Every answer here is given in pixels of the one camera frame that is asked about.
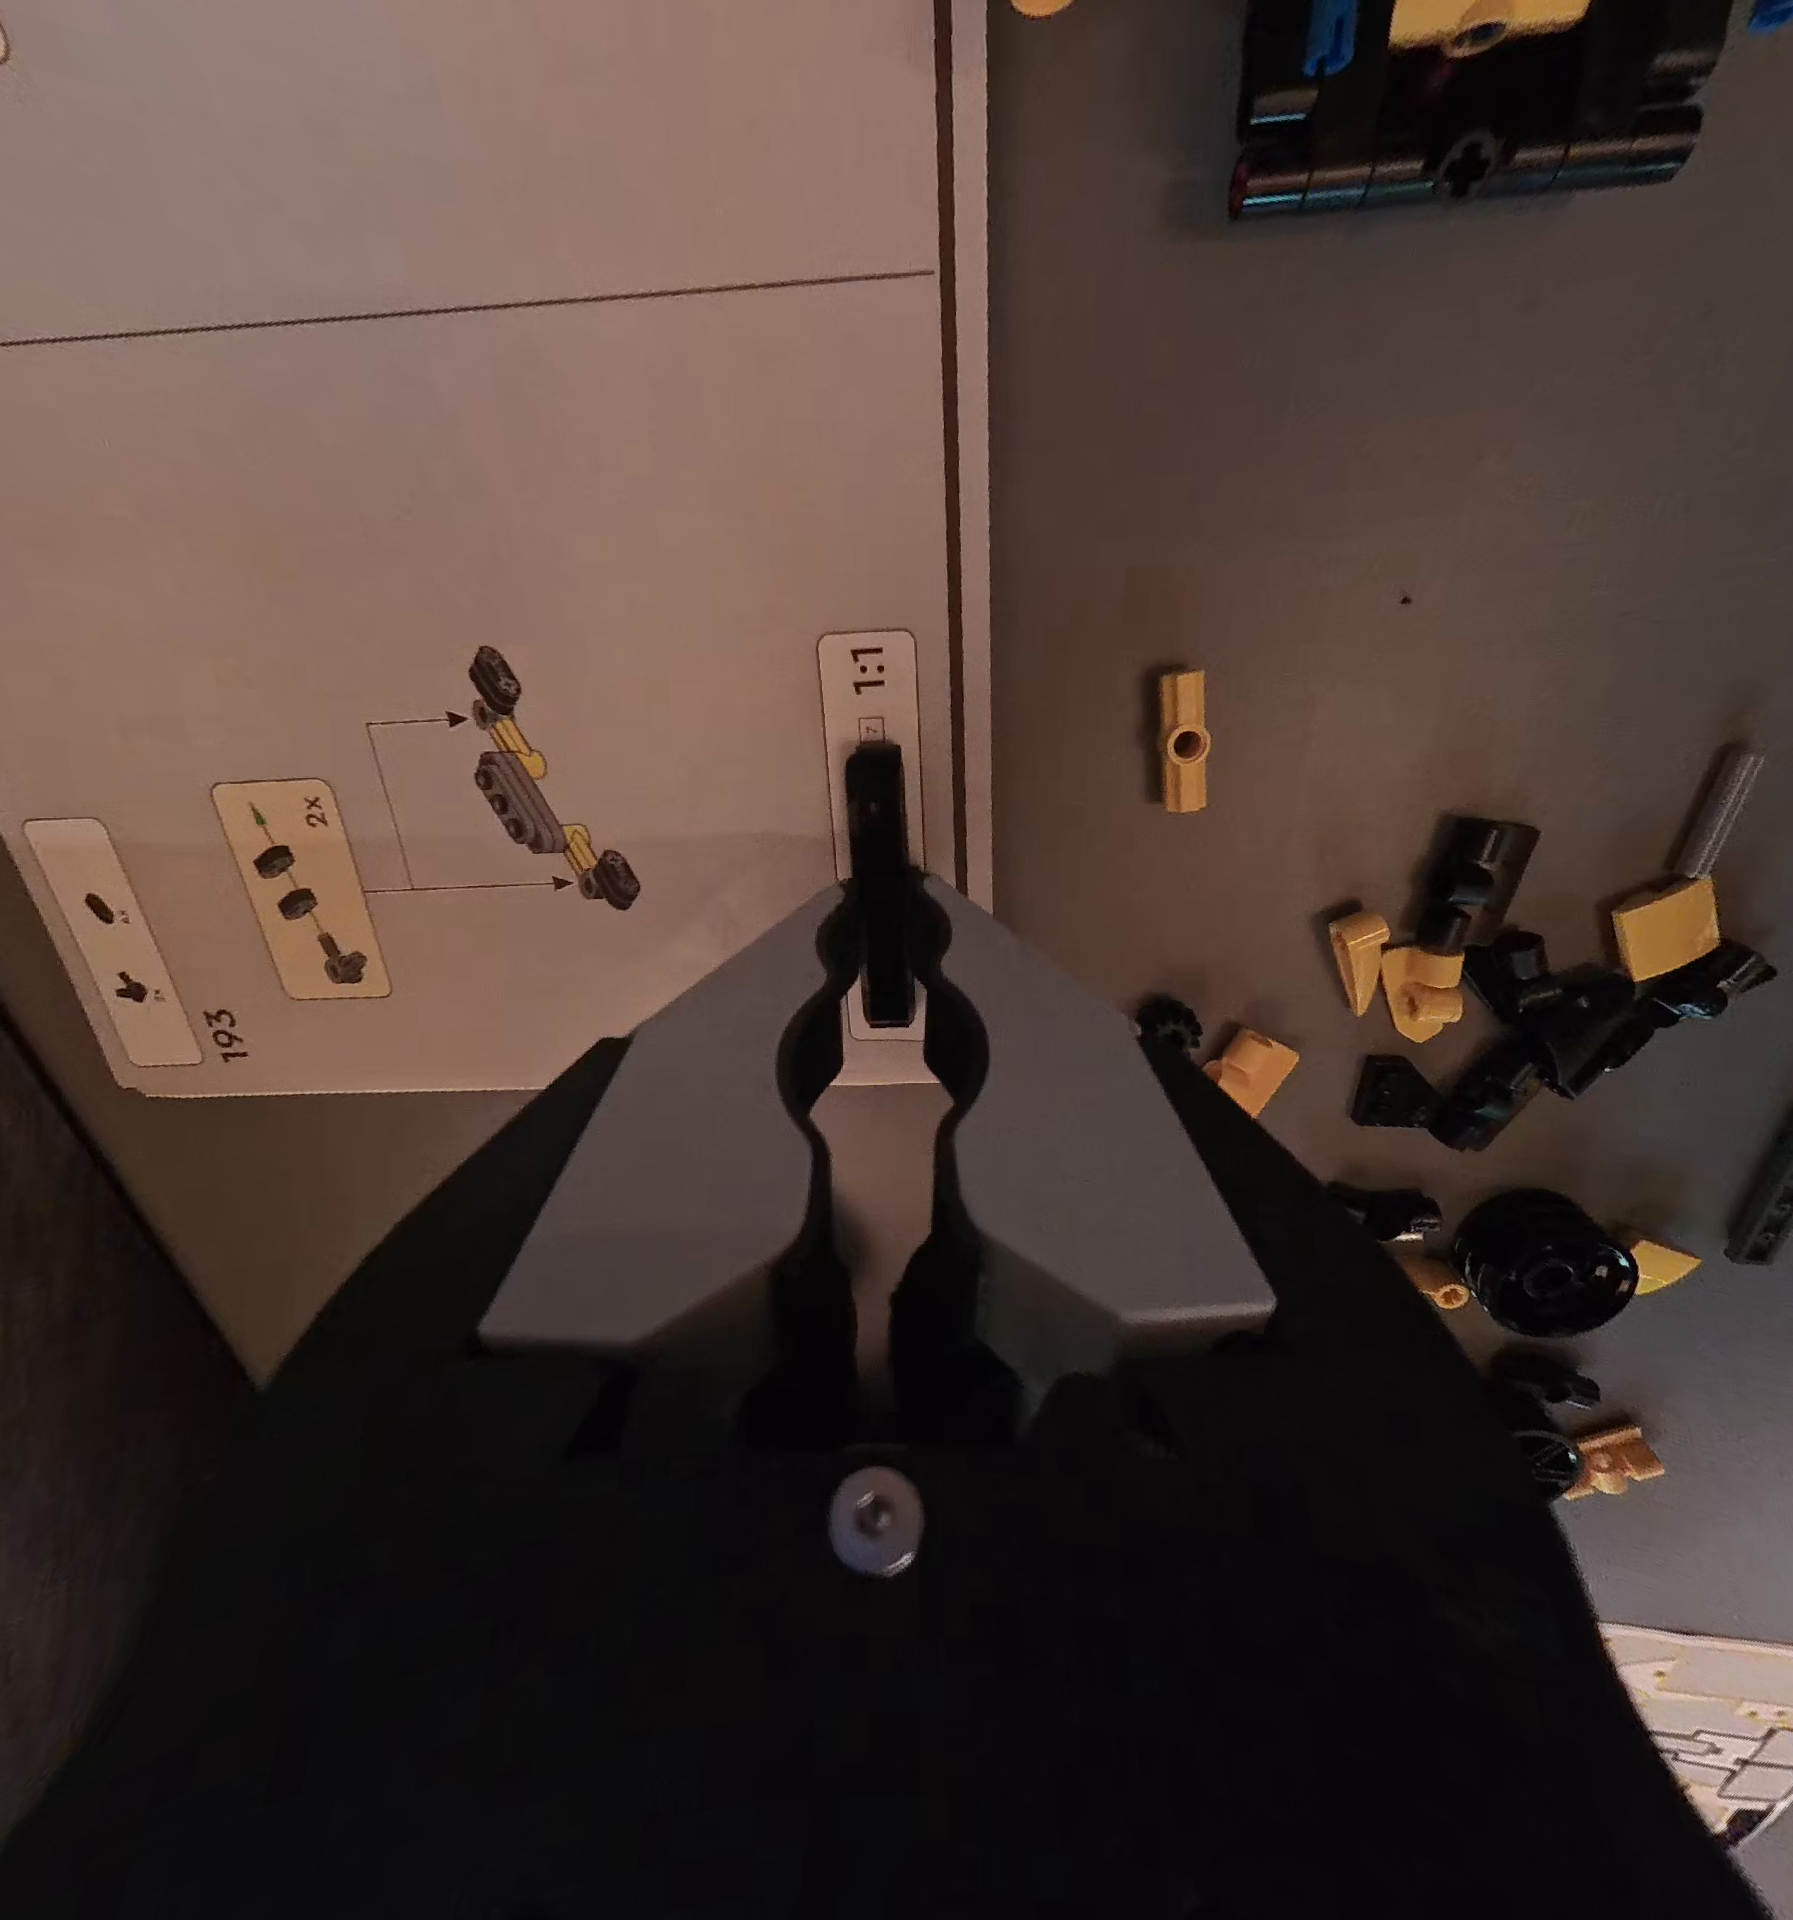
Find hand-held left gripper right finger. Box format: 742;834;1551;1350
907;874;1276;1430

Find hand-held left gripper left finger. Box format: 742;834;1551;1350
475;881;857;1430

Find black beam piece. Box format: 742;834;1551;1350
841;744;928;1041

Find yellow toy brick car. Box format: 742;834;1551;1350
1224;0;1793;230

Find grey desk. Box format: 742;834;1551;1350
0;0;1793;1847

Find scattered toy brick pieces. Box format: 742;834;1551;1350
1135;666;1793;1505

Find open instruction booklet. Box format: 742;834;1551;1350
0;0;996;1107

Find printed leaflet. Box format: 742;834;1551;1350
1599;1622;1793;1848

